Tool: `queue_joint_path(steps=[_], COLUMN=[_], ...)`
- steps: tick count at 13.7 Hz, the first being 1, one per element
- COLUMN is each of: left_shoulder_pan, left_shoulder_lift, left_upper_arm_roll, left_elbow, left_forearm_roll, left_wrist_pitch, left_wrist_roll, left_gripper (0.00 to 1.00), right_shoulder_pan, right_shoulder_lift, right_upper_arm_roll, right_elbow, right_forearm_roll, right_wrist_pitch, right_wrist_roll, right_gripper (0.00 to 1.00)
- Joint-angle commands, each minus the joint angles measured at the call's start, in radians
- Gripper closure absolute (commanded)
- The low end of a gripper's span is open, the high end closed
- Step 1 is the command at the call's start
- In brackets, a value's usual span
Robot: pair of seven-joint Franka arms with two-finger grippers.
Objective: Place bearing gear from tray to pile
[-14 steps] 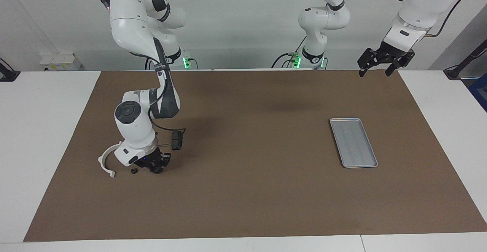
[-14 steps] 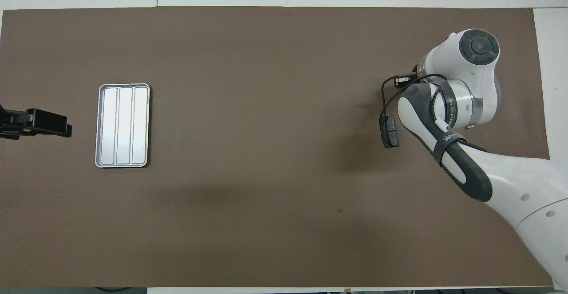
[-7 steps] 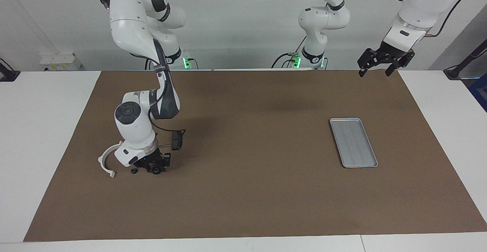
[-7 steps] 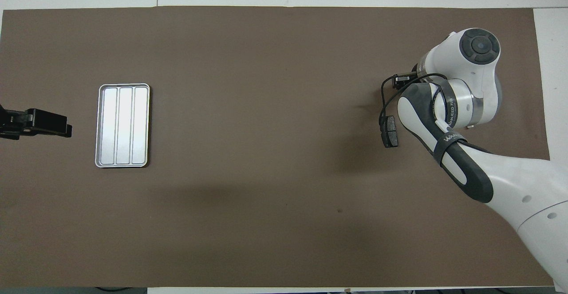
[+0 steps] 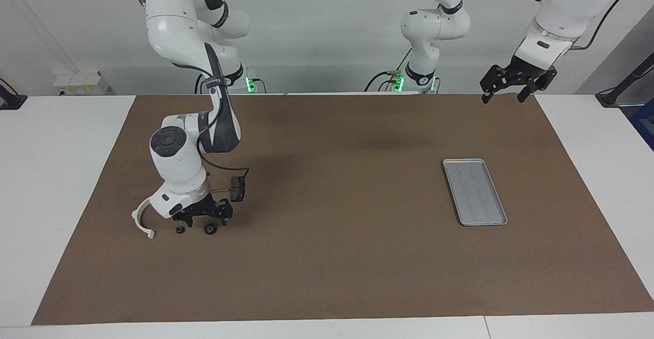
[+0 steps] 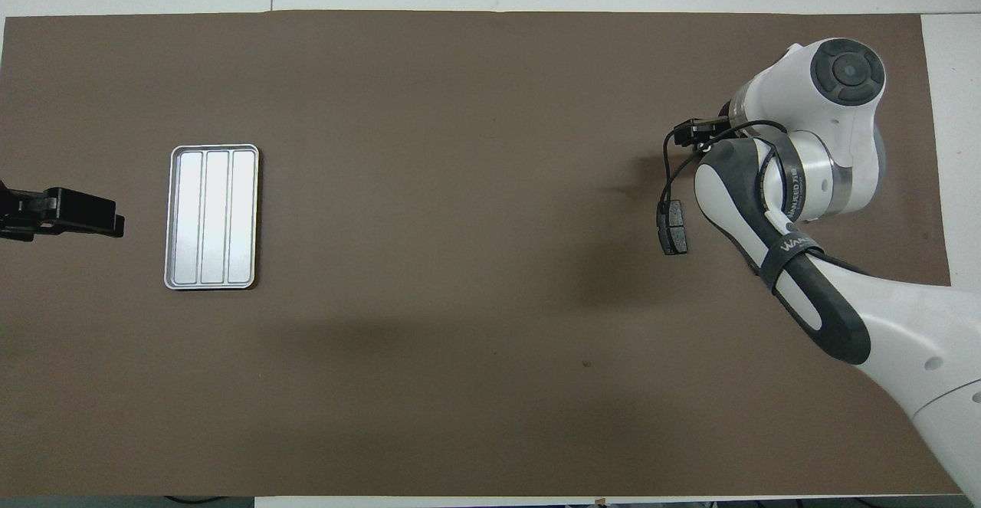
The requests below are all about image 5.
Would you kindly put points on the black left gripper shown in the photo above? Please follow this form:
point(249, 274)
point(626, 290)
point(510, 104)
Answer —
point(529, 73)

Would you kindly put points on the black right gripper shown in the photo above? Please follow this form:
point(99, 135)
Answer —
point(207, 208)

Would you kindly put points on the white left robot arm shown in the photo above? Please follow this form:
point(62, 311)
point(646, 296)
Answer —
point(434, 27)

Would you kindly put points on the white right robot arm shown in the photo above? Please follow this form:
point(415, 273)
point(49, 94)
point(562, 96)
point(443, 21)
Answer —
point(179, 165)

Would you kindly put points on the silver metal tray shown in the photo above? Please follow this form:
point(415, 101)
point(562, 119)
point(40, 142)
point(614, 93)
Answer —
point(475, 193)

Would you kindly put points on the rectangular dark brake pad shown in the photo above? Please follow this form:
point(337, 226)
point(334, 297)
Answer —
point(239, 189)

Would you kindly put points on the blue box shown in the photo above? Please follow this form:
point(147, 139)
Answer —
point(645, 124)

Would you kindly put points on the brown table mat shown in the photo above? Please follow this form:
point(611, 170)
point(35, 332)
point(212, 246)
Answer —
point(357, 267)

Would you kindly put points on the white power strip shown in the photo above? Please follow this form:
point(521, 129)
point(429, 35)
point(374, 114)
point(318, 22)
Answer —
point(80, 83)

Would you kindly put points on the white curved plastic bracket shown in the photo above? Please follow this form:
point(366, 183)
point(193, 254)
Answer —
point(138, 216)

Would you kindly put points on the black clamp mount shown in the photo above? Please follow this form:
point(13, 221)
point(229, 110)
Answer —
point(11, 101)

